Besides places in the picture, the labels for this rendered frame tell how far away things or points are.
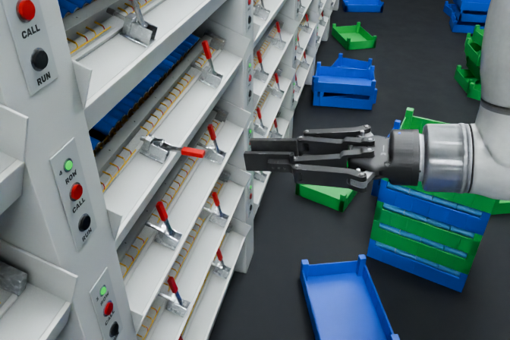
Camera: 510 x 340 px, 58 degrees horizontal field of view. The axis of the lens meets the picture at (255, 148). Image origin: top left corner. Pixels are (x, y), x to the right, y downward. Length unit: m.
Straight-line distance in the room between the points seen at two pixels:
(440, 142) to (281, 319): 0.93
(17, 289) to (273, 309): 0.99
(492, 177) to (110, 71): 0.47
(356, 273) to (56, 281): 1.15
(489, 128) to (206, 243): 0.71
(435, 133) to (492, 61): 0.11
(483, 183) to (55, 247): 0.49
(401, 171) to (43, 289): 0.44
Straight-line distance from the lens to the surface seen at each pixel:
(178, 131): 0.80
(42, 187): 0.48
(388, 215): 1.48
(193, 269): 1.06
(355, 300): 1.49
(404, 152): 0.61
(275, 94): 1.72
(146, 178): 0.70
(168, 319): 0.99
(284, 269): 1.55
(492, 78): 0.60
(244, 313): 1.44
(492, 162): 0.62
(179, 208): 0.92
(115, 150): 0.70
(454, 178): 0.62
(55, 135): 0.48
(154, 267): 0.83
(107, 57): 0.60
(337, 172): 0.60
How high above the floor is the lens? 1.15
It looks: 34 degrees down
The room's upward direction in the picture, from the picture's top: straight up
